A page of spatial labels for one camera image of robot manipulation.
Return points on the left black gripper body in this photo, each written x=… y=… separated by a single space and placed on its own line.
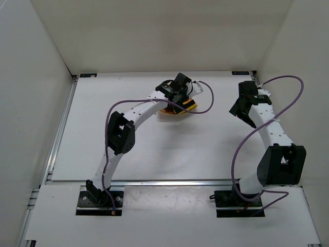
x=180 y=100

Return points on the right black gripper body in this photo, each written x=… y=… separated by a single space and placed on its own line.
x=241 y=108

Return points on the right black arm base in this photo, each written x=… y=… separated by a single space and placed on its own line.
x=229 y=205

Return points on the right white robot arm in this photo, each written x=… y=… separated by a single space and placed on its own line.
x=283 y=160

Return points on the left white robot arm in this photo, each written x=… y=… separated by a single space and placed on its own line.
x=120 y=130

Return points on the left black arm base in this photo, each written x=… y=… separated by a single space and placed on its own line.
x=94 y=202

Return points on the woven wicker fruit bowl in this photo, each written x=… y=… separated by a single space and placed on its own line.
x=174 y=113

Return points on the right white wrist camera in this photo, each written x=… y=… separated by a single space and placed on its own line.
x=262 y=91

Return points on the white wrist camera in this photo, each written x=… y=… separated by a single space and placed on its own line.
x=262 y=91
x=196 y=89

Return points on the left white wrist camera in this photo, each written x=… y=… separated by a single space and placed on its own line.
x=196 y=89

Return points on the right aluminium frame rail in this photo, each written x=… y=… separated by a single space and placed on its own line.
x=301 y=214

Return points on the aluminium frame rail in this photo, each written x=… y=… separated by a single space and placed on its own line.
x=122 y=183
x=48 y=167
x=301 y=214

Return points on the right black corner bracket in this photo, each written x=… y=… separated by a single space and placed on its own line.
x=240 y=73

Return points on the black corner bracket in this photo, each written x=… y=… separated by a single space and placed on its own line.
x=88 y=75
x=240 y=73

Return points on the left black corner bracket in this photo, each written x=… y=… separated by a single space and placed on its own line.
x=88 y=75

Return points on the left aluminium frame rail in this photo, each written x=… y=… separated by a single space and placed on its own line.
x=48 y=167

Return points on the front aluminium frame rail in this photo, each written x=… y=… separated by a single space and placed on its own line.
x=122 y=183

